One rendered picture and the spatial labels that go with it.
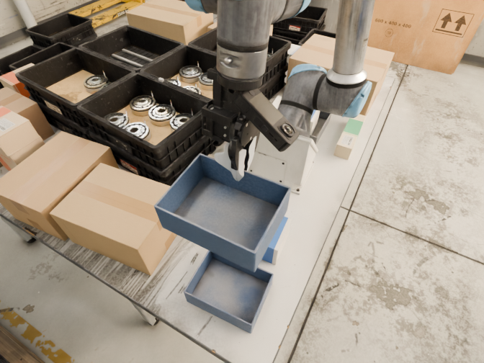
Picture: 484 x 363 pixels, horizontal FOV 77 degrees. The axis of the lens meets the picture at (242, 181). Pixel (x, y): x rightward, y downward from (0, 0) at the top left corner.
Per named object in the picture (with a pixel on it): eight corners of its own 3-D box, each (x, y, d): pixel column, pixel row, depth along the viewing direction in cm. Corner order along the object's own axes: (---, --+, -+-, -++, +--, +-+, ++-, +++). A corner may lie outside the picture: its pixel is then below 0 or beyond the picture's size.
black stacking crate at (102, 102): (216, 129, 119) (214, 104, 110) (163, 175, 102) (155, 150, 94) (144, 96, 133) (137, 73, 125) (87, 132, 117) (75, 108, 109)
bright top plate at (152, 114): (180, 110, 119) (180, 109, 119) (162, 124, 113) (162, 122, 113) (161, 102, 123) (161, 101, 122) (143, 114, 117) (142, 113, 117)
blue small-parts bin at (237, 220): (287, 209, 61) (291, 187, 56) (254, 273, 52) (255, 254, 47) (203, 175, 67) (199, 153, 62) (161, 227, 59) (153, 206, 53)
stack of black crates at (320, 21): (320, 61, 291) (331, 9, 256) (307, 77, 271) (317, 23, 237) (280, 51, 304) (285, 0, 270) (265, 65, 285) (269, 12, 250)
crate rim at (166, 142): (214, 108, 111) (214, 103, 110) (156, 155, 95) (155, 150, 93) (138, 76, 126) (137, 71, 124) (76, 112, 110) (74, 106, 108)
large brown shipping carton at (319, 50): (379, 90, 157) (395, 52, 142) (363, 121, 140) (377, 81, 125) (307, 70, 170) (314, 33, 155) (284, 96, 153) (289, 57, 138)
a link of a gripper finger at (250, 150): (228, 161, 65) (230, 124, 58) (253, 171, 63) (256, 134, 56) (220, 169, 63) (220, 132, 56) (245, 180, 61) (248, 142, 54)
